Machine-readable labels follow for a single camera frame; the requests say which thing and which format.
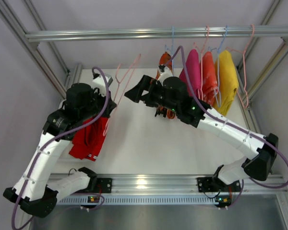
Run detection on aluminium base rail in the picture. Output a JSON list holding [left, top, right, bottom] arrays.
[[49, 173, 288, 196]]

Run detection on aluminium hanging rail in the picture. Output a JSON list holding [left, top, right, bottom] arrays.
[[25, 25, 288, 43]]

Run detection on orange white tie-dye trousers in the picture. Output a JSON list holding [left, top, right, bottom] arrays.
[[203, 51, 218, 106]]

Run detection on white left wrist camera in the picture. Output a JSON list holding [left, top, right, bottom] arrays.
[[92, 74, 113, 91]]

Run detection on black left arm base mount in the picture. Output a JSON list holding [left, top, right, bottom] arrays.
[[84, 178, 112, 194]]

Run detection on magenta trousers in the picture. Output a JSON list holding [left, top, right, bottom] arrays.
[[186, 49, 202, 99]]

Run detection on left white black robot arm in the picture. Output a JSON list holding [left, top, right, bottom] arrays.
[[3, 83, 116, 218]]

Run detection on yellow trousers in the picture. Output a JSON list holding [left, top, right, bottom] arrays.
[[213, 50, 239, 116]]

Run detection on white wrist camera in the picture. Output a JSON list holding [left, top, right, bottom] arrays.
[[92, 74, 113, 91], [157, 65, 173, 84]]

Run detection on orange black patterned trousers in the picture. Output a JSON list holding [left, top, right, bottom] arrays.
[[155, 52, 176, 119]]

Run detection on red trousers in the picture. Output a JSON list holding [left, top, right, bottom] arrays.
[[69, 117, 108, 161]]

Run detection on aluminium frame post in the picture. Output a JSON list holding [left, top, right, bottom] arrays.
[[0, 0, 66, 99]]

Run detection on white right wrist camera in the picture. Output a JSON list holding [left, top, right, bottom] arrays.
[[157, 65, 173, 84]]

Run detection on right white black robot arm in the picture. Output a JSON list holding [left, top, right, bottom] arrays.
[[124, 75, 278, 188]]

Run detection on blue hanger with yellow trousers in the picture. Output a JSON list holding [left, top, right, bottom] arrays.
[[208, 26, 237, 114]]

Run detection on blue hanger with patterned trousers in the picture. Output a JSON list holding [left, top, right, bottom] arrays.
[[164, 25, 177, 72]]

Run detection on empty pink hanger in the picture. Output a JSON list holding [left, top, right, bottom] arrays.
[[226, 24, 255, 109]]

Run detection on grey slotted cable duct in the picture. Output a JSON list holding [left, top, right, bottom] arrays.
[[58, 195, 229, 206]]

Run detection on pink hanger with red trousers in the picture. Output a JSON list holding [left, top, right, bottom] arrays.
[[102, 53, 142, 136]]

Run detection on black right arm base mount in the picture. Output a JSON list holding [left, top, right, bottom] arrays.
[[196, 176, 222, 193]]

